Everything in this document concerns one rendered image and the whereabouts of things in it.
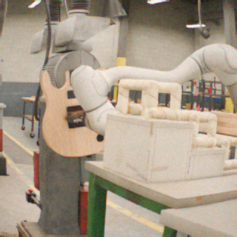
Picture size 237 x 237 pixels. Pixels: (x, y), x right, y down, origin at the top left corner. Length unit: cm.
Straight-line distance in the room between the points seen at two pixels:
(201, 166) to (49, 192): 132
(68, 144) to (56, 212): 57
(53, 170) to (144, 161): 128
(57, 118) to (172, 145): 94
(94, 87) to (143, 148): 56
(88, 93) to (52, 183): 86
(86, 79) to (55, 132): 44
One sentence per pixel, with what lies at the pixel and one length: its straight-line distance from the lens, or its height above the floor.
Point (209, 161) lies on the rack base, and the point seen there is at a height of 98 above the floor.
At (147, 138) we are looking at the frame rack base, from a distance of 129.
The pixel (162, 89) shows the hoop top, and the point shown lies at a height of 119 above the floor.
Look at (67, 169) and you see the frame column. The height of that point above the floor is 74.
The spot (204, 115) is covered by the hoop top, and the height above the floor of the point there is 112.
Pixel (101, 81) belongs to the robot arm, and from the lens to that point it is 181.
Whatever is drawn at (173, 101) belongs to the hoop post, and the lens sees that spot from 135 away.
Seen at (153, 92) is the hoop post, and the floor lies 118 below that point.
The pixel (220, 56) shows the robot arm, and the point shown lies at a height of 137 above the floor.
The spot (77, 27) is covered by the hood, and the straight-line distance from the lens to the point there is 206.
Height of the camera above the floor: 117
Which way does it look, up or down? 3 degrees down
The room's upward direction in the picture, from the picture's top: 4 degrees clockwise
